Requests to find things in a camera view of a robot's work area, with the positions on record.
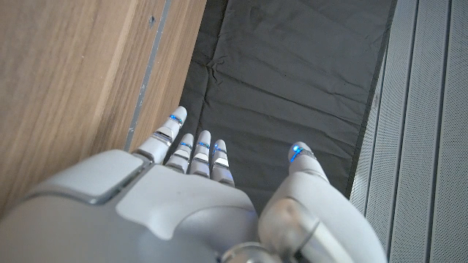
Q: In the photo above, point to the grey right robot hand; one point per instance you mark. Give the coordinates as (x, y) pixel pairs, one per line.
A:
(175, 204)

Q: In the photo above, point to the grey tape strip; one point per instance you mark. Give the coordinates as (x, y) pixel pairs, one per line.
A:
(148, 73)

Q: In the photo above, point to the black backdrop curtain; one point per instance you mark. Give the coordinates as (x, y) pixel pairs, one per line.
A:
(285, 73)

